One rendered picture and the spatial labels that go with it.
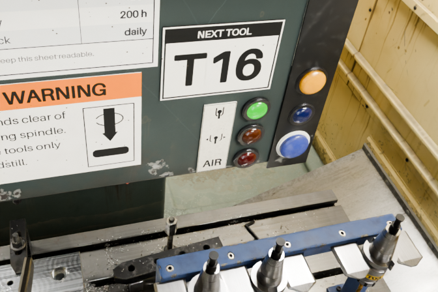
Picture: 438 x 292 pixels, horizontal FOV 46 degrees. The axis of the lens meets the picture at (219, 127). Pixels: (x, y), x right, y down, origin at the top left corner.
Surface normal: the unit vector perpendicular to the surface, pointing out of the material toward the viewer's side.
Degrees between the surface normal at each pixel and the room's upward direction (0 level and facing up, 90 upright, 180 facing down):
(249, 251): 0
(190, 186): 0
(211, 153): 90
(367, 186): 24
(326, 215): 0
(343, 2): 90
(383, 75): 90
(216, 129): 90
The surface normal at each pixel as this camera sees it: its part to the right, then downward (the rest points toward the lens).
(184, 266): 0.11, -0.73
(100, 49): 0.29, 0.67
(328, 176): -0.29, -0.61
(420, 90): -0.96, 0.10
